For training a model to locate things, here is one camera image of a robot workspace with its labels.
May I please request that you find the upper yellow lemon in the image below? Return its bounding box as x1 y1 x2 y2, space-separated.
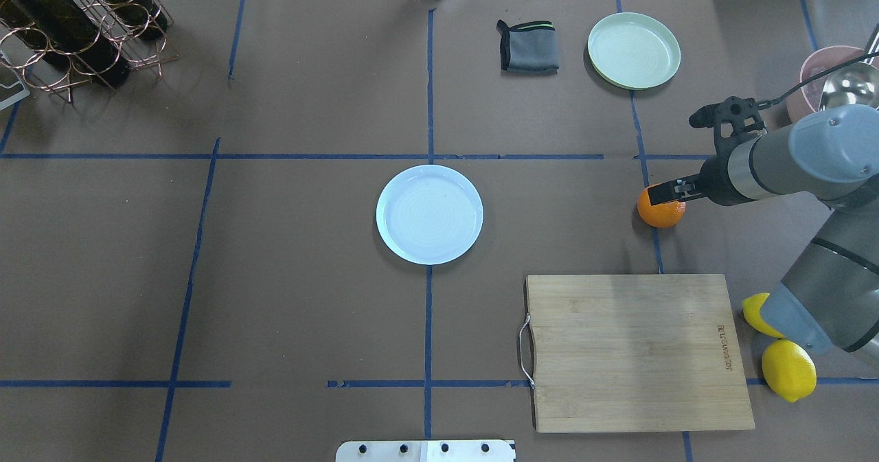
742 292 785 339

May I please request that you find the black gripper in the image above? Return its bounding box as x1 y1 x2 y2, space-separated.
648 178 704 206

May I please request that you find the yellow lemon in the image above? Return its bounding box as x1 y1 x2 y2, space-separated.
761 339 817 403
742 292 785 339

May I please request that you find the copper wire bottle rack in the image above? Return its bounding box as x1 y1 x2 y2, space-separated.
2 0 179 103

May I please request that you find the black cable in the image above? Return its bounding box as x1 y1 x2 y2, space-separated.
754 49 879 110

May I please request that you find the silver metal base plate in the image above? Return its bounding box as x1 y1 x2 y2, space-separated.
335 439 517 461

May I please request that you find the light blue plate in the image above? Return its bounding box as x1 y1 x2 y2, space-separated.
376 165 484 266

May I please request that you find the folded grey cloth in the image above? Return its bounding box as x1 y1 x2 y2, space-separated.
496 20 560 76

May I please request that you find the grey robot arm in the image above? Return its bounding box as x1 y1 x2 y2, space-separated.
648 97 878 364

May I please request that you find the orange fruit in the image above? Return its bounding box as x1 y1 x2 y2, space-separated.
637 187 687 229

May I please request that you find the dark green wine bottle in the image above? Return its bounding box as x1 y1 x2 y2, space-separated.
12 0 130 87

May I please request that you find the lower yellow lemon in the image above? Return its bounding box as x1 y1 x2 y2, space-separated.
761 339 817 403

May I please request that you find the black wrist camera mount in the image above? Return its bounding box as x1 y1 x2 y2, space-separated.
688 96 766 157

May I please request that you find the bamboo cutting board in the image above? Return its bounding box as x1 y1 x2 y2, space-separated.
524 274 755 434

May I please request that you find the light green plate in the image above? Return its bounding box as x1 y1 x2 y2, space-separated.
585 12 682 91

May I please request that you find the pink bowl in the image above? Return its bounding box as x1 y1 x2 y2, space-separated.
785 45 864 124

